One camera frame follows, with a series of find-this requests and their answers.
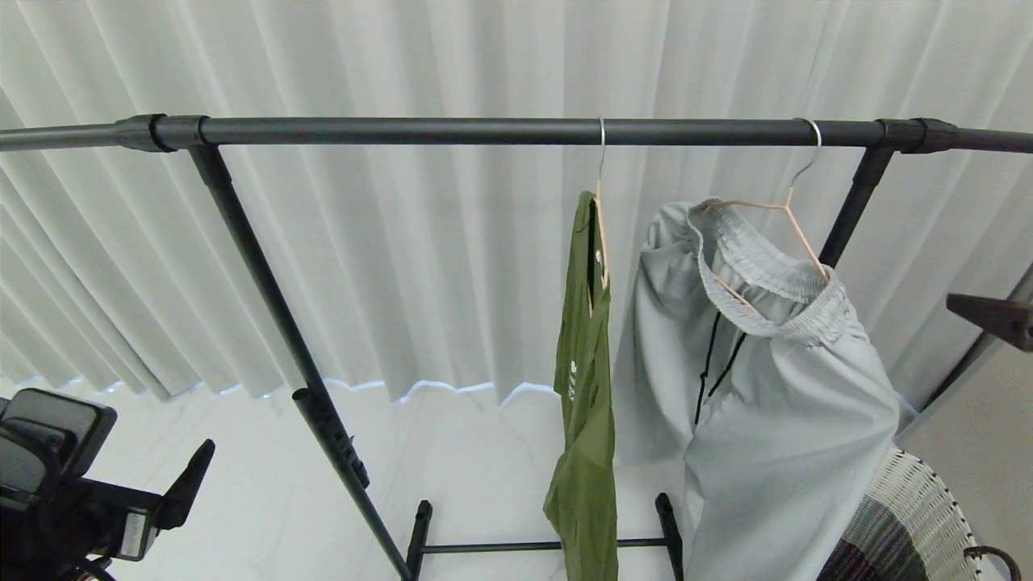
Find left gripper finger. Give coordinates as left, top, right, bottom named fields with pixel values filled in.
left=156, top=439, right=217, bottom=531

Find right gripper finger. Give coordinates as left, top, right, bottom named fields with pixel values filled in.
left=946, top=294, right=1033, bottom=353

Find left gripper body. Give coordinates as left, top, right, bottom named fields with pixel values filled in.
left=0, top=476, right=164, bottom=581

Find pink clothes hanger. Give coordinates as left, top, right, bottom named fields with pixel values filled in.
left=583, top=119, right=612, bottom=316
left=698, top=119, right=832, bottom=316

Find pale grey shorts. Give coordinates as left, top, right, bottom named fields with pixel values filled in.
left=611, top=198, right=901, bottom=581

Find green long-sleeved shirt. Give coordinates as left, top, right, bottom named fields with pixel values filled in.
left=542, top=190, right=621, bottom=581

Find white laundry basket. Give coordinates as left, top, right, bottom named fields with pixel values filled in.
left=815, top=446, right=1022, bottom=581

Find black clothes rack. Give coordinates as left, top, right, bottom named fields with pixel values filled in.
left=0, top=115, right=1033, bottom=581

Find white curtain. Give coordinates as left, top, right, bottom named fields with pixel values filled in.
left=0, top=0, right=1033, bottom=428

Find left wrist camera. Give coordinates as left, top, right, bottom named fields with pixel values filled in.
left=0, top=389, right=119, bottom=505

